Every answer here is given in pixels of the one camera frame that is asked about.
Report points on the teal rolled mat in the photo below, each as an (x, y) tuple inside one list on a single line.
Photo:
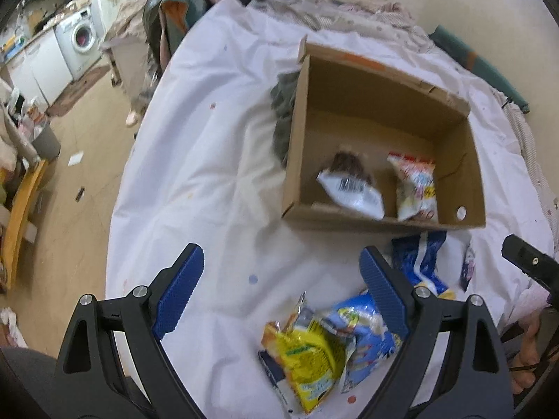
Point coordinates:
[(480, 65)]

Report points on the brown cardboard box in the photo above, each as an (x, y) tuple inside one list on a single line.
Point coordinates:
[(371, 113)]

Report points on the small black object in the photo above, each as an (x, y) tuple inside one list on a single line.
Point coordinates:
[(80, 193)]

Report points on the pink slipper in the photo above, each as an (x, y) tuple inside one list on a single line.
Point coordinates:
[(133, 119)]

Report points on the floral blanket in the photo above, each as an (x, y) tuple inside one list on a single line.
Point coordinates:
[(340, 13)]

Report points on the white paper scrap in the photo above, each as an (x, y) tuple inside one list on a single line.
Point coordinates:
[(75, 158)]

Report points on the dark grey cloth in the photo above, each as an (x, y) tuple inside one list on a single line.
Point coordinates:
[(284, 109)]

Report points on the grey bin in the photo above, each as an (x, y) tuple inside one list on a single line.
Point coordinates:
[(46, 142)]

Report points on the clear orange sausage packet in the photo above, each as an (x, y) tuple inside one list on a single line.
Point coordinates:
[(299, 314)]

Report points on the brown white snack packet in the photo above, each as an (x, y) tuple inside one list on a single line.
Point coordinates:
[(351, 187)]

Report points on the yellow snack packet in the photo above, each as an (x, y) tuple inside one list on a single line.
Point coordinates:
[(308, 358)]

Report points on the small white snack packet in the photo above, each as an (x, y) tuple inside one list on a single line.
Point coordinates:
[(467, 266)]

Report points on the dark blue snack packet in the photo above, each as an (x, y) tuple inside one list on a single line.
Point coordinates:
[(419, 257)]

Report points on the white bedsheet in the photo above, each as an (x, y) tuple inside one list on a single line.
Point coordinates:
[(196, 139)]

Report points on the white red orange snack packet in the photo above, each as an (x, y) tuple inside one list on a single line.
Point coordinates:
[(417, 187)]

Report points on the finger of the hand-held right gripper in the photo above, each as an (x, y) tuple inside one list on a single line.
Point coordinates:
[(528, 259)]

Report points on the light blue snack packet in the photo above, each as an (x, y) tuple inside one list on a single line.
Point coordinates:
[(367, 336)]

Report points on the dark navy snack packet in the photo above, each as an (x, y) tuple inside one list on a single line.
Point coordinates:
[(270, 366)]

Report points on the teal orange cloth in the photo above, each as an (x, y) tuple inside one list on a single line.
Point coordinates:
[(179, 22)]

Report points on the person's right hand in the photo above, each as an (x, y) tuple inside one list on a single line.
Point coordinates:
[(526, 345)]

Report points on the white cabinet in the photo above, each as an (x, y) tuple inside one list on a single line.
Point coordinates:
[(39, 70)]

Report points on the patterned rug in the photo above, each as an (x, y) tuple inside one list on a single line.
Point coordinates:
[(78, 91)]

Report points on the yellow wooden chair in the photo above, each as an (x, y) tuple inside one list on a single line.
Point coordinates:
[(24, 209)]

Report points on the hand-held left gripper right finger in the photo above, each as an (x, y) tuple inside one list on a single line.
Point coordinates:
[(384, 292)]

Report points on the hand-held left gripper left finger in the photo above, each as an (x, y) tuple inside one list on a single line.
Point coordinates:
[(181, 288)]

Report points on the white washing machine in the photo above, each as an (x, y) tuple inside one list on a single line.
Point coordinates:
[(78, 39)]

